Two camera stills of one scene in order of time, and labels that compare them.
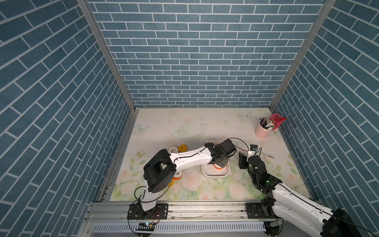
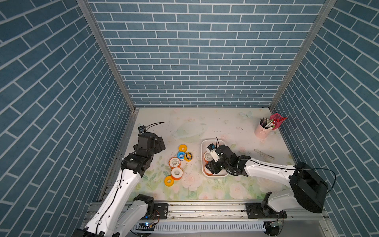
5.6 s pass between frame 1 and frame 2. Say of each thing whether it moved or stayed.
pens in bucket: stayed
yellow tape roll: stayed
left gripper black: moved
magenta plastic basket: stayed
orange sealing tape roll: moved
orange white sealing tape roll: moved
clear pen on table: stayed
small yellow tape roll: stayed
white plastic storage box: stayed
